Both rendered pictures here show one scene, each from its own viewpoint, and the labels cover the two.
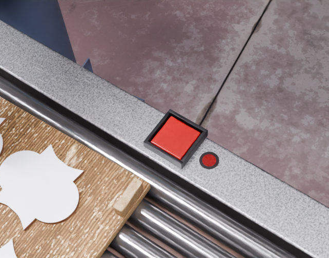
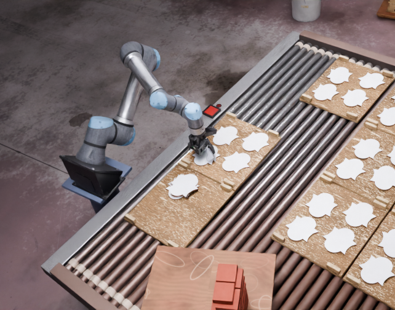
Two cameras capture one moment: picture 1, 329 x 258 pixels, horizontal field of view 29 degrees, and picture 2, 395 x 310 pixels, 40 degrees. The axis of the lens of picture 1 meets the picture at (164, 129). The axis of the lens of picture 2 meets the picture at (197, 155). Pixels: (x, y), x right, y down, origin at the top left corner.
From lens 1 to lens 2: 2.51 m
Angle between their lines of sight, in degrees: 48
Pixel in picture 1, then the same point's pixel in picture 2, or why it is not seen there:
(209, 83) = not seen: hidden behind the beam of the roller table
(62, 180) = (224, 130)
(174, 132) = (210, 111)
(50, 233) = (240, 132)
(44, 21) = not seen: hidden behind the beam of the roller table
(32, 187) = (225, 136)
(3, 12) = not seen: hidden behind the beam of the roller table
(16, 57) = (173, 151)
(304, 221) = (239, 88)
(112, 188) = (227, 121)
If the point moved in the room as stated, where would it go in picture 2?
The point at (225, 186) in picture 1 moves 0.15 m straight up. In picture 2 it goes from (227, 102) to (224, 82)
